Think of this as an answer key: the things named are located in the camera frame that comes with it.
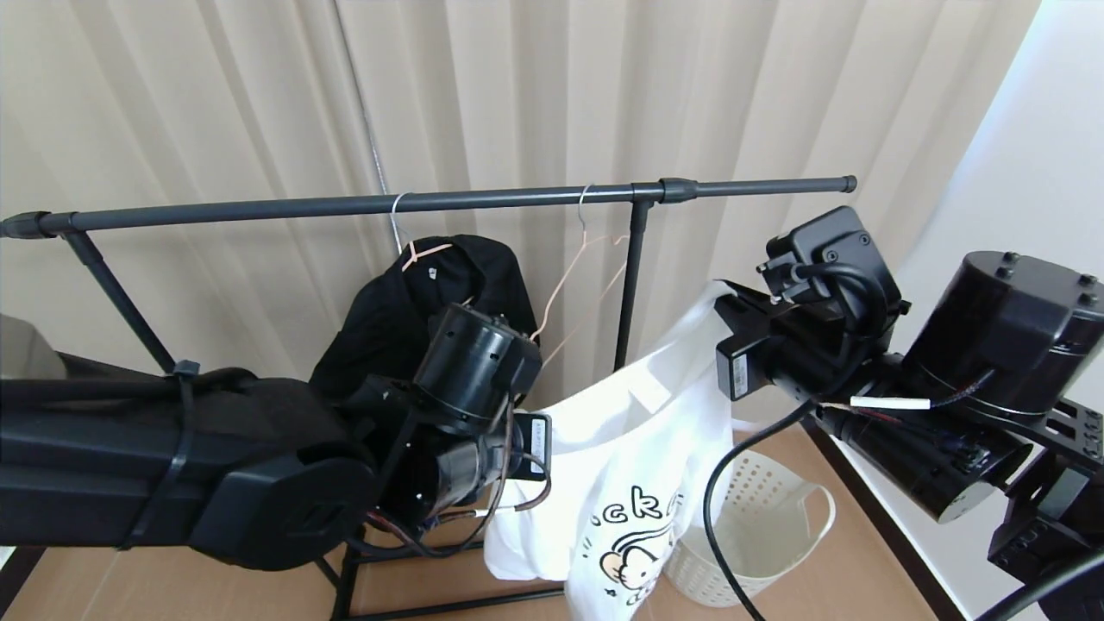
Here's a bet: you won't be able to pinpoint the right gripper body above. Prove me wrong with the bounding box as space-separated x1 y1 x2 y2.
714 280 1033 524

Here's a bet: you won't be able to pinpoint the black cable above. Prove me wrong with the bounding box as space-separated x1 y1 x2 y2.
703 261 1104 621

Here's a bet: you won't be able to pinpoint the white laundry basket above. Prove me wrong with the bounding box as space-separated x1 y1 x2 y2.
662 448 837 609

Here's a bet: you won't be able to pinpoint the black shorts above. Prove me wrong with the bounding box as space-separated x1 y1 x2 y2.
309 235 541 408

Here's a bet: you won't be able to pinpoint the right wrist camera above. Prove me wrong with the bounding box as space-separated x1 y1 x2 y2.
714 205 905 404

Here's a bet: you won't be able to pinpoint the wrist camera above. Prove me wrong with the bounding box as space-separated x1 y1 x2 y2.
714 205 905 404
509 412 554 482

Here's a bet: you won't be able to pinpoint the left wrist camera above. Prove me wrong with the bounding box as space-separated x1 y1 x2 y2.
509 412 554 482

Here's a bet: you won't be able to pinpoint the pink clothes hanger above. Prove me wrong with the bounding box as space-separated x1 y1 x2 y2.
528 184 632 370
390 193 477 307

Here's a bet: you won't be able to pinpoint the black clothes rack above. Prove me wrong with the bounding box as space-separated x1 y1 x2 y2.
0 176 858 621

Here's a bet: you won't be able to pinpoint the white printed t-shirt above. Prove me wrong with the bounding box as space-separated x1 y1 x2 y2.
483 280 739 621

